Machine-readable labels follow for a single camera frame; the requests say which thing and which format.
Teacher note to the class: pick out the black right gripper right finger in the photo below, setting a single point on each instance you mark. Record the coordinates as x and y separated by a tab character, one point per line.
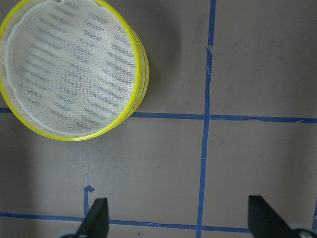
264	222

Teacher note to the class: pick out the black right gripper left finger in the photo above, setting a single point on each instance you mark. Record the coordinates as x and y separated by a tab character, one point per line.
96	223

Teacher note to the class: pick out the yellow bamboo steamer layer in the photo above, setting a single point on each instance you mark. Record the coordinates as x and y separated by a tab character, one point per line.
144	78
70	70

